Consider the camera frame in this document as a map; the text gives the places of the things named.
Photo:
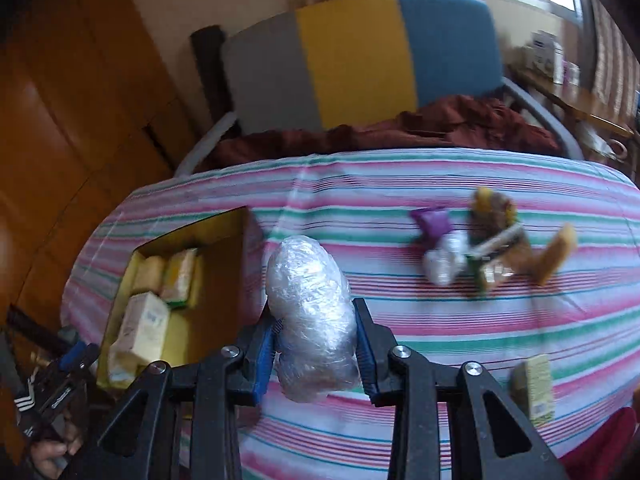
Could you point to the striped tablecloth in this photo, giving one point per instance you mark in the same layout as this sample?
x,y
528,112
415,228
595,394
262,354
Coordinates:
x,y
400,320

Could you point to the plastic-wrapped white bundle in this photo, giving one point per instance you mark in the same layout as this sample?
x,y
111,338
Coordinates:
x,y
310,310

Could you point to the beige striped curtain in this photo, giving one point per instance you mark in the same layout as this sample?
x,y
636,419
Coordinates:
x,y
612,60

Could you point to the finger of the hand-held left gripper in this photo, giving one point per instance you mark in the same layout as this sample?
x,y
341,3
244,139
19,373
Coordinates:
x,y
75,357

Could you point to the person's left hand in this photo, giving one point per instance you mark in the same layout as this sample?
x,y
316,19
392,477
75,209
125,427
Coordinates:
x,y
47,455

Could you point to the small plastic-wrapped lump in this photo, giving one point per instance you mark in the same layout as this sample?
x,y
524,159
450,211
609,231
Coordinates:
x,y
442,262

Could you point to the snack packets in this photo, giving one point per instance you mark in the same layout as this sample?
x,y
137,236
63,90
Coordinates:
x,y
142,327

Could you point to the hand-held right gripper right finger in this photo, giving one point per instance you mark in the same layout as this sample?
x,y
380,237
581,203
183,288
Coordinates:
x,y
365,360

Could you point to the white cardboard box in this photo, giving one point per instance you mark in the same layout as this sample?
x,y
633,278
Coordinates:
x,y
545,52

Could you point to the maroon cloth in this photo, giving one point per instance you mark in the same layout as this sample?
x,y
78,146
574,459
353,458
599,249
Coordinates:
x,y
450,125

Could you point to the yellow green-edged packet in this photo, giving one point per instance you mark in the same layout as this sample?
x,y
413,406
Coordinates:
x,y
181,274

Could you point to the wooden desk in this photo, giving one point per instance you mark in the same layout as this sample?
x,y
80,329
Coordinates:
x,y
565,97

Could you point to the yellow-green snack packet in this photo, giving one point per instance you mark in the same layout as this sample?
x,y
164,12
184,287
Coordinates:
x,y
535,390

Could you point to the purple wrapped candy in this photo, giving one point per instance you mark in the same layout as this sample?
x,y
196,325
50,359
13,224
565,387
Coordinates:
x,y
432,222

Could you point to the wooden wardrobe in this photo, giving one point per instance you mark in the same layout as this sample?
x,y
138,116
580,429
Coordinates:
x,y
75,110

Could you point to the brown box with yellow interior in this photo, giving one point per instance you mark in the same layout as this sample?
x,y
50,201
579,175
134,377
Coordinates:
x,y
215,270

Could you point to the black pole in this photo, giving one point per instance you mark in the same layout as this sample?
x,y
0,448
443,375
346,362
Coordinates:
x,y
32,329

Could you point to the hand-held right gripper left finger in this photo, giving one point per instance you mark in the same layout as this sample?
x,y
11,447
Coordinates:
x,y
262,370

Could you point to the grey yellow blue sofa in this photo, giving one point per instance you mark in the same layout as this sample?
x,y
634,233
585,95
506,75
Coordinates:
x,y
350,60

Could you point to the pale yellow packet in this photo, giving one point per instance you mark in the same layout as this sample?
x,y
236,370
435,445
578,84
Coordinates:
x,y
122,372

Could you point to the clear green-edged cracker packet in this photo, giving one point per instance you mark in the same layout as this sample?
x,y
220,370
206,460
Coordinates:
x,y
495,260

